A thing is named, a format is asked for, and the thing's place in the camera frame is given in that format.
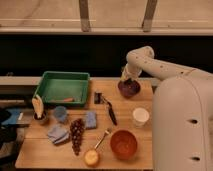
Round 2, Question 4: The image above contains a crumpled blue cloth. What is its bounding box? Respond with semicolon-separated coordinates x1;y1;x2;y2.
47;124;69;144

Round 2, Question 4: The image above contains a blue plastic cup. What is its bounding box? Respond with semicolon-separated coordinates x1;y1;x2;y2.
53;106;67;123

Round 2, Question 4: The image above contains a yellow apple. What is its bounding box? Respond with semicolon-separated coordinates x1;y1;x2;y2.
84;149;99;167

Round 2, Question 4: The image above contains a blue box at left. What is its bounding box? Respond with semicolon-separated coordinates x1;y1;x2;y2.
2;108;31;126

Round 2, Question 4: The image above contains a blue sponge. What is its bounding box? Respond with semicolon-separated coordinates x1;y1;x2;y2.
85;111;97;129

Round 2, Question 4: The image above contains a green plastic tray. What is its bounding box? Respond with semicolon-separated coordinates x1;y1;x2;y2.
34;71;90;107

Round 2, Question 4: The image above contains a metal spoon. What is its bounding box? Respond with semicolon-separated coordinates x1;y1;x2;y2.
94;129;110;150

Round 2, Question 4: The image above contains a white paper cup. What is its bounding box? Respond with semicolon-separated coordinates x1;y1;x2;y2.
132;108;149;127

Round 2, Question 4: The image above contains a dark red grape bunch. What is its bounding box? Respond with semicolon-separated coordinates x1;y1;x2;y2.
70;118;84;156

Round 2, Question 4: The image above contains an orange bowl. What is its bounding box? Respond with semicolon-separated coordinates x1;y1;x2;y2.
110;130;138;160

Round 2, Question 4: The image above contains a purple bowl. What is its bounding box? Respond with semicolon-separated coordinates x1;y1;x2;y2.
118;80;140;98

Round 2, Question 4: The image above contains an orange carrot stick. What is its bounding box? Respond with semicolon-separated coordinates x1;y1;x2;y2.
50;97;75;104

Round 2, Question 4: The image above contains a small black square block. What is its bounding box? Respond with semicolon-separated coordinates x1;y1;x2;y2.
94;92;101;104

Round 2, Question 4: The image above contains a black handled knife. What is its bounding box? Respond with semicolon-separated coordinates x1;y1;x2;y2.
102;96;117;125

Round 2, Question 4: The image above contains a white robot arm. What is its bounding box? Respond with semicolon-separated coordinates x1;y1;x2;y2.
121;46;213;171

